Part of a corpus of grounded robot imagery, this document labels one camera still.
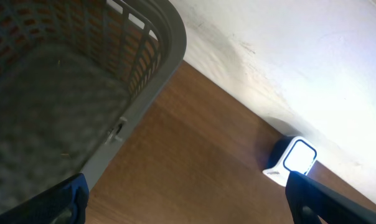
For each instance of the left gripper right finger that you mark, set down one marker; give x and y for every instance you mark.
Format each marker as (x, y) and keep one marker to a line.
(312, 202)

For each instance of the white barcode scanner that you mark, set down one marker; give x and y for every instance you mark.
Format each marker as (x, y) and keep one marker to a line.
(290, 153)

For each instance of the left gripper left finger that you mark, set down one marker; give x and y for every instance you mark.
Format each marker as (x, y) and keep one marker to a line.
(71, 194)

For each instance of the grey plastic mesh basket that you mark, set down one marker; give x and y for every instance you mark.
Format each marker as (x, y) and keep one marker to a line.
(76, 77)

